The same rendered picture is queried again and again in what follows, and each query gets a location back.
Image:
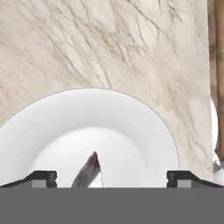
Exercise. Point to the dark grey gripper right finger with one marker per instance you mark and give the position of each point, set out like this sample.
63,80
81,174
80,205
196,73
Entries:
180,176

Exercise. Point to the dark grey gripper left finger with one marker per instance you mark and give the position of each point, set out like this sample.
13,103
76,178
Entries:
43,176

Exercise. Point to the dark red cake slice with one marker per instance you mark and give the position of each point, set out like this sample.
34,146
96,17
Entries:
89,172

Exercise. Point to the white rounded object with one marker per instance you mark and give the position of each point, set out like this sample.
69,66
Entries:
215,128

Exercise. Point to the white round plate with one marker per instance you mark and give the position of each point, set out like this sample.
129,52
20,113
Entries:
87,128

